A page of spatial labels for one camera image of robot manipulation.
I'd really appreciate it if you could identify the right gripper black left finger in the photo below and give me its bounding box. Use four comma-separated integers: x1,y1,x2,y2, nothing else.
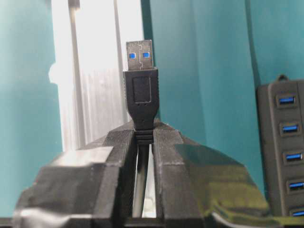
12,123,137,228

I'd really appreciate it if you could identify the silver aluminium extrusion rail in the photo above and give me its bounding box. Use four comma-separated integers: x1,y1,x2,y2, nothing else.
49,0,144,151

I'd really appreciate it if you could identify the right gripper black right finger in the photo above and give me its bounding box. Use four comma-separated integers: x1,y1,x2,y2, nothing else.
153,121,270,228

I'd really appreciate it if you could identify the black multiport USB hub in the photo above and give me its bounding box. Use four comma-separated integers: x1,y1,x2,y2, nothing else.
256,75,304,217

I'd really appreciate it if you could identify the black USB cable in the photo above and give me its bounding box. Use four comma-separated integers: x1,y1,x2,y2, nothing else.
123,39,159,218

